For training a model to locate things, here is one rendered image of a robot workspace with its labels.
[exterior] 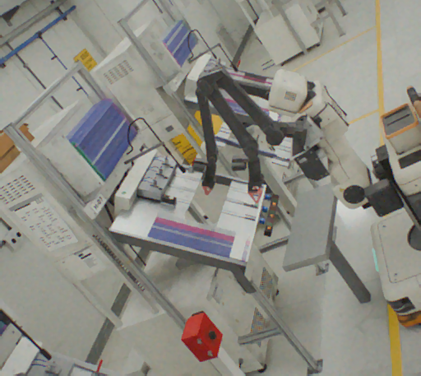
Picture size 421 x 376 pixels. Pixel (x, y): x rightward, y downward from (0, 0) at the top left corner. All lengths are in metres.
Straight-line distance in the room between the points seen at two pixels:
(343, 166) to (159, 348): 1.51
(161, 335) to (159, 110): 1.63
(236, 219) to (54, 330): 1.91
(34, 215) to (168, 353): 1.11
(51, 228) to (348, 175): 1.50
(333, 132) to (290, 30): 4.90
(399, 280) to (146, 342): 1.44
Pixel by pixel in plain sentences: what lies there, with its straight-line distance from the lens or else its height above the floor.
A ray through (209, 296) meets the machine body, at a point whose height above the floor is 0.60.
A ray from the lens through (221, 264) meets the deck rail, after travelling 2.85.
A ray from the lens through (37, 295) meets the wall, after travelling 4.46.
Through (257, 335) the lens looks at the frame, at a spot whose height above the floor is 0.32.
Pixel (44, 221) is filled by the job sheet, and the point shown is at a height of 1.40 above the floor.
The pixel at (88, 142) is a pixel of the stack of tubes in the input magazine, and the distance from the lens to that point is 2.96.
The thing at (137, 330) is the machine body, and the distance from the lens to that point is 3.38.
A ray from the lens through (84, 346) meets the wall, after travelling 4.65.
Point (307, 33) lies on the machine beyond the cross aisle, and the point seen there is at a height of 0.23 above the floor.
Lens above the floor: 2.14
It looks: 20 degrees down
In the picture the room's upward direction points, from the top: 37 degrees counter-clockwise
